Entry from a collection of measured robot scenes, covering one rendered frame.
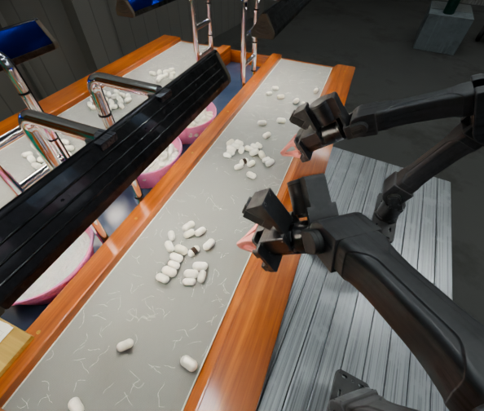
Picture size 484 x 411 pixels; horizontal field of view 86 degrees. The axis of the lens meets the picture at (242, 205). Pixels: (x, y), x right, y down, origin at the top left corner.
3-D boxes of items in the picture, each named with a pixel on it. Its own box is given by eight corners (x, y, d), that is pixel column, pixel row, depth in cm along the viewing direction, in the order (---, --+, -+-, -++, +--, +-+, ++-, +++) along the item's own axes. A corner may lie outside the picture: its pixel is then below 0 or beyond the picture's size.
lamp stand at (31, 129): (198, 227, 81) (173, 81, 47) (162, 283, 69) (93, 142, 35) (147, 209, 85) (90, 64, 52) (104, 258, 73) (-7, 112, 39)
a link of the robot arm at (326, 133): (313, 130, 71) (337, 119, 67) (318, 120, 75) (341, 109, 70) (324, 150, 74) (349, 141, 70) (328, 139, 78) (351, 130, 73)
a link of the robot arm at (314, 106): (305, 114, 67) (350, 91, 59) (312, 99, 73) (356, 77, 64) (324, 149, 72) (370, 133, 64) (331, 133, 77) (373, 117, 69)
